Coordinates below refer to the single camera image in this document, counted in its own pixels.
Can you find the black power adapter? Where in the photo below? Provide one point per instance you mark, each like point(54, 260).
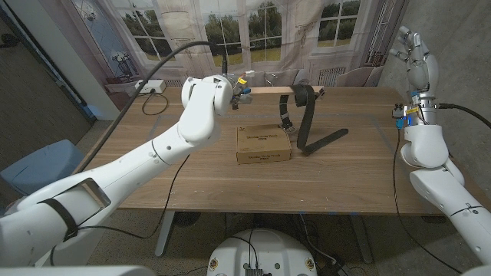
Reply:
point(335, 268)

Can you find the white table leg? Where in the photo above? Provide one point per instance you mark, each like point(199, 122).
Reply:
point(165, 234)
point(362, 241)

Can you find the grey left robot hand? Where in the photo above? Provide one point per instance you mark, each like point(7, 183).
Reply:
point(239, 94)

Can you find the white power strip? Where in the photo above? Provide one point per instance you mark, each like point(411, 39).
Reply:
point(147, 85)

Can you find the printed window backdrop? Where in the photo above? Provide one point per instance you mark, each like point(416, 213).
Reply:
point(184, 30)

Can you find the black belt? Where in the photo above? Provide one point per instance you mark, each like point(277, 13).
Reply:
point(307, 115)

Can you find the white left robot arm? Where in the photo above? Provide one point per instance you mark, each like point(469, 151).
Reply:
point(134, 172)

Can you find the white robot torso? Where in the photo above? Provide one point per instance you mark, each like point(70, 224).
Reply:
point(261, 249)

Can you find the wooden bar with metal clips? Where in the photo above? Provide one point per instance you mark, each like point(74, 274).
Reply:
point(276, 90)

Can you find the brown cardboard box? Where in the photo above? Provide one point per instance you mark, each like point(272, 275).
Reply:
point(264, 143)

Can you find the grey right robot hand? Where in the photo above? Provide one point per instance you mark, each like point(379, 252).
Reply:
point(420, 73)

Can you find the black round floor fan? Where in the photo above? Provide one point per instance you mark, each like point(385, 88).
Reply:
point(186, 218)

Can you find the blue chair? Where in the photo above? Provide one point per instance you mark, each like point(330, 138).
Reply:
point(38, 165)

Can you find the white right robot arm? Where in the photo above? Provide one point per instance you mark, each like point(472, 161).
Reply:
point(441, 184)

